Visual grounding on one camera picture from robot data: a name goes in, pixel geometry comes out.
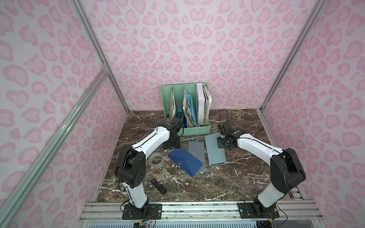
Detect light teal envelope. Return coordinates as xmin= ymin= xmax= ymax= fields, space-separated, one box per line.
xmin=205 ymin=133 xmax=227 ymax=166

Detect dark blue envelope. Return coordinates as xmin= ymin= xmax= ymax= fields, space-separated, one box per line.
xmin=168 ymin=148 xmax=203 ymax=177

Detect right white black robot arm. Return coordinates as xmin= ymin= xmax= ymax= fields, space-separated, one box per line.
xmin=217 ymin=122 xmax=306 ymax=214

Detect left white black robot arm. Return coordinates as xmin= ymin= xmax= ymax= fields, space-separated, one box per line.
xmin=114 ymin=117 xmax=183 ymax=210

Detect green file organizer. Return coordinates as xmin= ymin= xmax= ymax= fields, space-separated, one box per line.
xmin=161 ymin=83 xmax=211 ymax=136

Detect clear tape roll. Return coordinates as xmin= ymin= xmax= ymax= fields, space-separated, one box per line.
xmin=148 ymin=152 xmax=165 ymax=169

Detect white folder in organizer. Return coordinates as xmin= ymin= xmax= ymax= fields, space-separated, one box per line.
xmin=196 ymin=83 xmax=205 ymax=126

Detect stack of papers right slot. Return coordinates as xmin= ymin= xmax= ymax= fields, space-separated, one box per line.
xmin=203 ymin=85 xmax=213 ymax=125

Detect small black device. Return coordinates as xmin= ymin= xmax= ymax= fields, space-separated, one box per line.
xmin=151 ymin=179 xmax=167 ymax=195

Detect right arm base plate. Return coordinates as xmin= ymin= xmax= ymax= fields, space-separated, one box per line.
xmin=237 ymin=202 xmax=280 ymax=219

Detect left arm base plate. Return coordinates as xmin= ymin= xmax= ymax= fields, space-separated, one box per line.
xmin=122 ymin=203 xmax=163 ymax=220

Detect aluminium front rail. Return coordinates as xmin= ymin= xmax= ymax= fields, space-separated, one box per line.
xmin=79 ymin=200 xmax=324 ymax=226

